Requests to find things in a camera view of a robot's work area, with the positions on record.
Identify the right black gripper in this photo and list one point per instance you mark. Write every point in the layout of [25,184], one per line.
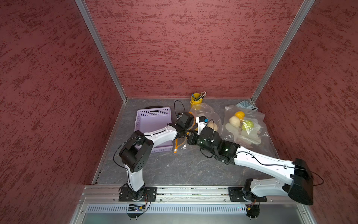
[191,139]

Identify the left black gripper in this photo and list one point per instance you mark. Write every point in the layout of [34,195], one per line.
[192,122]

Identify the clear zip-top bag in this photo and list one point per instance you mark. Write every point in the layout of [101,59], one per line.
[256,137]
[204,109]

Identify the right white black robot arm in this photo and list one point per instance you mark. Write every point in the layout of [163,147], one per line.
[291,179]

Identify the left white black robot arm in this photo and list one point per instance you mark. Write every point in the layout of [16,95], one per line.
[136,150]

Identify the yellow fruit in right bag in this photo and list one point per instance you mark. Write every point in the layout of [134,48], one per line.
[240,115]

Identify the green pear in right bag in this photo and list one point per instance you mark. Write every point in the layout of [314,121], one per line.
[247,125]

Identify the yellow pen cup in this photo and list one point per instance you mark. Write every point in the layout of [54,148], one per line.
[195,102]

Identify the pens in cup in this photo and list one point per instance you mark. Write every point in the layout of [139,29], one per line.
[198,96]

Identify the lilac perforated plastic basket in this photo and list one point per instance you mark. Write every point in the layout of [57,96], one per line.
[152,119]

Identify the grey calculator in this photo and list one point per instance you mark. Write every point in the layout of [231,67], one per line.
[246,105]

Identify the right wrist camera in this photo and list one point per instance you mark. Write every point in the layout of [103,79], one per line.
[201,122]

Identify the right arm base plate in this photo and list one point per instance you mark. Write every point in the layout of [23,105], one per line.
[237,195]

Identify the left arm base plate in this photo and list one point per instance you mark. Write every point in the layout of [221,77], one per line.
[126,194]

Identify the aluminium front rail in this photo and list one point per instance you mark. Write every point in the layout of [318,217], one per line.
[165,194]

